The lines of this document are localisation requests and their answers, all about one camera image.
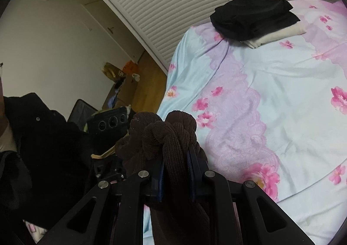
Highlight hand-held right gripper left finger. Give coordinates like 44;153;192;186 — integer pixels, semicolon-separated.
34;158;166;245

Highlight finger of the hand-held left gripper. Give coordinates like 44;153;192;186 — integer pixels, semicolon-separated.
93;158;127;184

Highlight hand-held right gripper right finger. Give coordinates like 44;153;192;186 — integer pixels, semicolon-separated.
187;146;315;245

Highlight brown corduroy pants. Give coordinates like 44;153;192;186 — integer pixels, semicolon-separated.
115;111;211;245

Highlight black suitcase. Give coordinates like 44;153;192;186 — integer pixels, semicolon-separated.
67;99;98;133

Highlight cardboard box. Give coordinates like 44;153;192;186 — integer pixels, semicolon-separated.
102;78;131;110

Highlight yellow bag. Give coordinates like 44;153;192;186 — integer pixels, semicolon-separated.
102;62;122;80

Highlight orange box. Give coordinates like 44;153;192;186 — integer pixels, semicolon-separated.
123;61;139;74

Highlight person's black jacket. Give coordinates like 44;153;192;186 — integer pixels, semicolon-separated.
0;92;94;245

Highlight floral bed sheet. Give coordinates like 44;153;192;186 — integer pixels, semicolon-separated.
141;0;347;245

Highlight white louvered wardrobe doors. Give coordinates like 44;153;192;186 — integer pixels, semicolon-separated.
68;0;347;74

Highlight folded cream cloth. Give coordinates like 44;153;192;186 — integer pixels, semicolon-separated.
242;21;307;49

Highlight folded black clothes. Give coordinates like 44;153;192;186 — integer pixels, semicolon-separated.
210;0;301;42

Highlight beige strap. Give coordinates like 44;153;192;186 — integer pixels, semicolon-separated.
90;149;118;159

